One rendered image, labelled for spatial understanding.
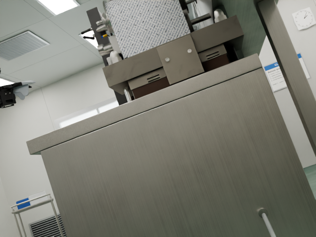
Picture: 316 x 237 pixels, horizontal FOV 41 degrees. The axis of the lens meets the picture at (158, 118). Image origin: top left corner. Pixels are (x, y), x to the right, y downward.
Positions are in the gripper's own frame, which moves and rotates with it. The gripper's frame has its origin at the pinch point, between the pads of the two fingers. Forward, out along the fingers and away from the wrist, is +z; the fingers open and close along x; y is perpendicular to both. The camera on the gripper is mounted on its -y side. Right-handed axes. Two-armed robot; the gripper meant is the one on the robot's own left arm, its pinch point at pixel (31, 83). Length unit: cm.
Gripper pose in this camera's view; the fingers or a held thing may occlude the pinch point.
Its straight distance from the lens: 188.6
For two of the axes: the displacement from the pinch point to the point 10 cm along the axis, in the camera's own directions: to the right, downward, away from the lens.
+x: 4.2, -1.3, -9.0
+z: 8.6, -2.5, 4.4
